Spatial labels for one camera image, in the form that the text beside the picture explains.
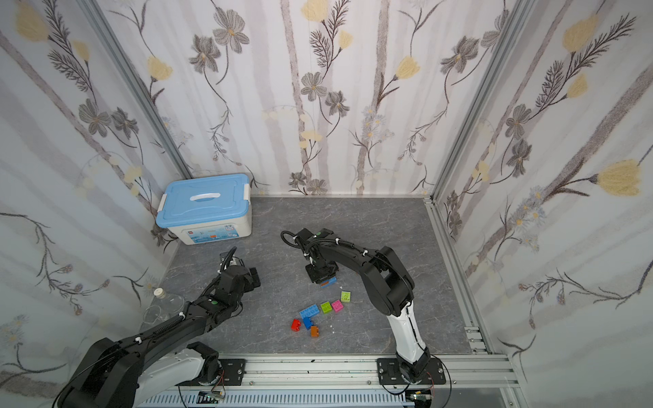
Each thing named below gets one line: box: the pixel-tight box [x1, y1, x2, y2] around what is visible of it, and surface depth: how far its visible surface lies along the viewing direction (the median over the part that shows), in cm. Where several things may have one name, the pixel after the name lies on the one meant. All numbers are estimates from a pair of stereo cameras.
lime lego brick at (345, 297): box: [340, 290, 352, 303], surface depth 91 cm
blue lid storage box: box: [155, 173, 254, 246], surface depth 98 cm
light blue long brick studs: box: [299, 303, 321, 319], surface depth 87 cm
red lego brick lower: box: [290, 318, 302, 333], surface depth 83 cm
